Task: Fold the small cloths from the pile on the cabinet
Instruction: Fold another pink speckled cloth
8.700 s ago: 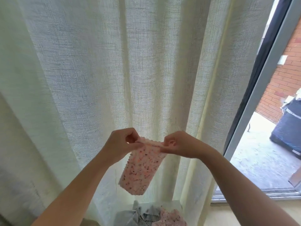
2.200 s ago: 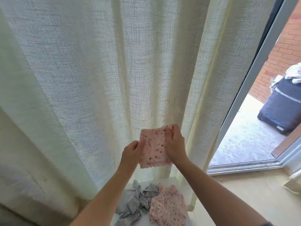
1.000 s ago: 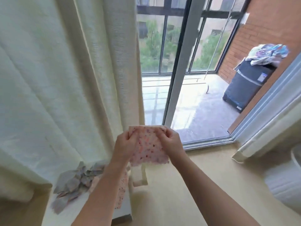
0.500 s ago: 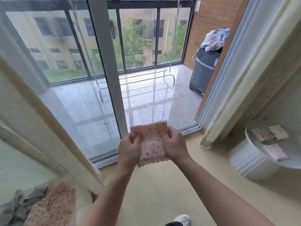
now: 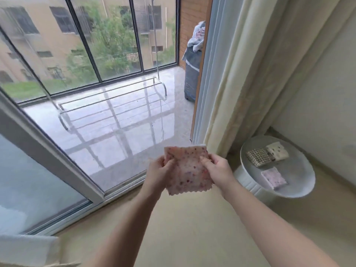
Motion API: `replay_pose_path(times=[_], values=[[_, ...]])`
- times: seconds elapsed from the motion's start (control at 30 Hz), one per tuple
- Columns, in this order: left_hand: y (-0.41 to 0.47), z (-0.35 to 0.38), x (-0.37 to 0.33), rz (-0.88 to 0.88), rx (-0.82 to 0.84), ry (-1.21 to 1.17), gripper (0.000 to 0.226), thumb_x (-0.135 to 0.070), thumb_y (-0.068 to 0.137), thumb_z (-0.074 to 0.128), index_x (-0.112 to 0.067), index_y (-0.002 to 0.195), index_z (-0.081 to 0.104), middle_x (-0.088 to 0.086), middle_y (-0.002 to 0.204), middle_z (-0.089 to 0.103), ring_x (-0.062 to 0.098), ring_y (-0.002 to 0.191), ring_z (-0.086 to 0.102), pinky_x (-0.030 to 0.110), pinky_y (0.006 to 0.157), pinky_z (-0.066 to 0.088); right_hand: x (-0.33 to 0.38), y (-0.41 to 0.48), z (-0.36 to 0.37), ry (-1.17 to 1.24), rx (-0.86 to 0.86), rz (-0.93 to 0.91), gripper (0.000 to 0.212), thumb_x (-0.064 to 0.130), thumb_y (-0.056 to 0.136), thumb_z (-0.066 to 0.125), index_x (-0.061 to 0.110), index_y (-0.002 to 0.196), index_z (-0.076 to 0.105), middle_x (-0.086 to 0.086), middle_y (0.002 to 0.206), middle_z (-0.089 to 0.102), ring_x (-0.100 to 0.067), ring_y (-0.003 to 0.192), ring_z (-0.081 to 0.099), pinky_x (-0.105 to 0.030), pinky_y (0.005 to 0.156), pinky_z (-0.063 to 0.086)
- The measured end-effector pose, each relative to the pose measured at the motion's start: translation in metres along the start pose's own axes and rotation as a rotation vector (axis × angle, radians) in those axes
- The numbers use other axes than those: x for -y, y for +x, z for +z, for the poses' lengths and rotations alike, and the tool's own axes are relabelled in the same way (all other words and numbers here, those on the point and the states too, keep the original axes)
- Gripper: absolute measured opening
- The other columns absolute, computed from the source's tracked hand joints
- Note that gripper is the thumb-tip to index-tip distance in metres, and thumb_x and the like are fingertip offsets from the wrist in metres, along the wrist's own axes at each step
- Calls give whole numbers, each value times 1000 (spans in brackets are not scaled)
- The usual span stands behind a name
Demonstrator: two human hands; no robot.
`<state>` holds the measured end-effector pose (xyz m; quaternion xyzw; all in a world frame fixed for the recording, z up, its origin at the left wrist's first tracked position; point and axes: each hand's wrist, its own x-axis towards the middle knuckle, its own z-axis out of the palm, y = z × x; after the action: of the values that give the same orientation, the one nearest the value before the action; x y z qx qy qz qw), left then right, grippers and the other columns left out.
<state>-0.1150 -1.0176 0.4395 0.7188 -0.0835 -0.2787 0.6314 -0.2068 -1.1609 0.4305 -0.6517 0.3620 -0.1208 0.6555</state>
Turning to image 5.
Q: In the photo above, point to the person's right hand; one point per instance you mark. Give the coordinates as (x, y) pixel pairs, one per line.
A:
(220, 172)

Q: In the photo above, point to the person's left hand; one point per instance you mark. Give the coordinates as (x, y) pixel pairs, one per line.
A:
(158, 175)

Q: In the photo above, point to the brown checked cloth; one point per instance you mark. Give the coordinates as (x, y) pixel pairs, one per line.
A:
(258, 157)

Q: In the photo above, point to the cream polka dot cloths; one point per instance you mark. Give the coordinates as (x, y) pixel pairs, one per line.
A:
(277, 151)

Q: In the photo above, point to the person's left forearm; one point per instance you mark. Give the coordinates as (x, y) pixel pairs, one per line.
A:
(125, 236)

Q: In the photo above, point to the person's right forearm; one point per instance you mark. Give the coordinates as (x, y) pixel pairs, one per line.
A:
(278, 230)

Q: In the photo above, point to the white round table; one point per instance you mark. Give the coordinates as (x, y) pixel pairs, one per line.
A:
(297, 175)

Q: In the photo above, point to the dark blue tarpaulin cover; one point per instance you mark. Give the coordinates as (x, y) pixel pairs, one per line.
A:
(192, 75)

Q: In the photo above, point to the white bundled curtain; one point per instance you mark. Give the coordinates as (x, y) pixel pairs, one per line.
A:
(256, 64)

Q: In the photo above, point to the white patterned cloth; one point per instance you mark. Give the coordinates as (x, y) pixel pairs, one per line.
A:
(199, 36)

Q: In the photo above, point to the white linen curtain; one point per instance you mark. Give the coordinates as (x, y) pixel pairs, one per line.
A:
(28, 252)

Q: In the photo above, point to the white sliding door frame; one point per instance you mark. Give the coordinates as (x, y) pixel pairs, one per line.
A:
(50, 153)

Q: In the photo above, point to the dark balcony window frame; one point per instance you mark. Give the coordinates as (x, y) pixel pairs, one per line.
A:
(83, 41)

